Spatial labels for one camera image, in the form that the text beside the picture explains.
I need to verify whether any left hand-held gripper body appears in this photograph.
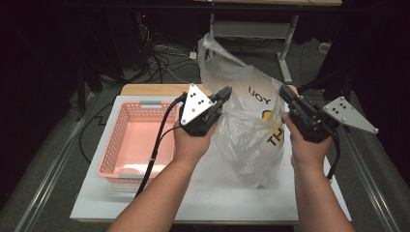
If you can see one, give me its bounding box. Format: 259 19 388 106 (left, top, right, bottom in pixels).
178 82 224 138

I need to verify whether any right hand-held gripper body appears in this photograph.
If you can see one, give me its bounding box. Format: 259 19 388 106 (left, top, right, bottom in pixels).
288 96 379 144

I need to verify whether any clear plastic smiley bag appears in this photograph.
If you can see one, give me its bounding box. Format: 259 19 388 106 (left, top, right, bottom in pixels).
196 32 288 189

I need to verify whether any pink plastic basket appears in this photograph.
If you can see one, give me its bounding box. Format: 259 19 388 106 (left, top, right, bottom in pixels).
97 100 180 185

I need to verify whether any person's right hand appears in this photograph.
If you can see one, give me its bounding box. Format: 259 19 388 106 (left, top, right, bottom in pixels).
281 111 333 175

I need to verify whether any person's left hand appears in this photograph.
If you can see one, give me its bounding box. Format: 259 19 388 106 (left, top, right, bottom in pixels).
172 120 217 162

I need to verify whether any wooden table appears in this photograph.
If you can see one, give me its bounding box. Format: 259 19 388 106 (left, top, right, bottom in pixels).
120 83 299 97

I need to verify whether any black stand leg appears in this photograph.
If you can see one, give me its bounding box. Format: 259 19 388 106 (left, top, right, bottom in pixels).
298 69 352 133

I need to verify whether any small white floor box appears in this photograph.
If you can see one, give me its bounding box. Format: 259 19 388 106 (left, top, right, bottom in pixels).
318 42 333 55

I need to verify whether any white table board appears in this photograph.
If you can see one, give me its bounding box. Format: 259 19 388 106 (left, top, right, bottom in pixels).
70 95 352 223

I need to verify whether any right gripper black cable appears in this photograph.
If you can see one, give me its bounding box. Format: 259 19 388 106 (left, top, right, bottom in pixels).
325 129 341 182

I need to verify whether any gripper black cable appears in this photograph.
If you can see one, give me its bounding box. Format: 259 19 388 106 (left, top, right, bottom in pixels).
134 92 188 198
325 129 341 182

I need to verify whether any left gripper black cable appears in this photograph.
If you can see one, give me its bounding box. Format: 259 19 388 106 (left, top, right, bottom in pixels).
134 92 188 198

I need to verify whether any tangle of floor cables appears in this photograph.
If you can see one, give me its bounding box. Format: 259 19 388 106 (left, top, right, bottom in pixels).
136 13 202 85

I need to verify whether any white metal desk frame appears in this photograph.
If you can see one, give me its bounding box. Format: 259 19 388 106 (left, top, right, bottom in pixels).
206 13 299 84

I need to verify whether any aluminium floor rail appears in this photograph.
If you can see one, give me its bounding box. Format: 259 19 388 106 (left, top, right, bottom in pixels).
337 129 402 232
15 93 101 232

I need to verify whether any black floor cable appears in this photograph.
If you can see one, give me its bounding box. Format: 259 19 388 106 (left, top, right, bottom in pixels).
78 101 114 163

